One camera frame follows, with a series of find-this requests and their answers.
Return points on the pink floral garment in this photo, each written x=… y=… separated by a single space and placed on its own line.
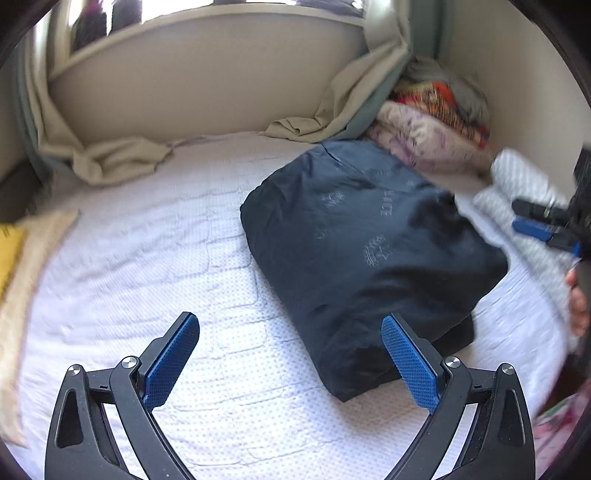
x=556 y=434

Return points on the window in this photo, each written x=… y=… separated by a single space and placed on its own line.
x=184 y=11

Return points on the black printed jacket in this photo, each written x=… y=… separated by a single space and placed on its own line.
x=360 y=249

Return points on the yellow patterned pillow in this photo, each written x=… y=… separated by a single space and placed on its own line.
x=9 y=258

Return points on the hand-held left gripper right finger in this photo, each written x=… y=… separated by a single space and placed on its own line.
x=408 y=364

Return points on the white dotted pillows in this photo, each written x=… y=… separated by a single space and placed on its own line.
x=521 y=175

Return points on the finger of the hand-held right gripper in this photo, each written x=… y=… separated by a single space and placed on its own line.
x=538 y=210
x=535 y=229

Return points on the pale floral quilt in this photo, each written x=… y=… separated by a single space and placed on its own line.
x=425 y=134

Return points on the beige patterned blanket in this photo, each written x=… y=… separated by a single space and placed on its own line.
x=41 y=249

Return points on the grey cloth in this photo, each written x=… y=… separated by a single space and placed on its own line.
x=461 y=92

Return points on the person's right hand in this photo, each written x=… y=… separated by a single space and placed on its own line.
x=581 y=304

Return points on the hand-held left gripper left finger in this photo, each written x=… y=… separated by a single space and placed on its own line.
x=168 y=364

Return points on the orange patterned cloth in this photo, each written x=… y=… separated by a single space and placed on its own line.
x=443 y=99

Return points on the dark headboard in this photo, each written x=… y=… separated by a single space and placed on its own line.
x=18 y=194

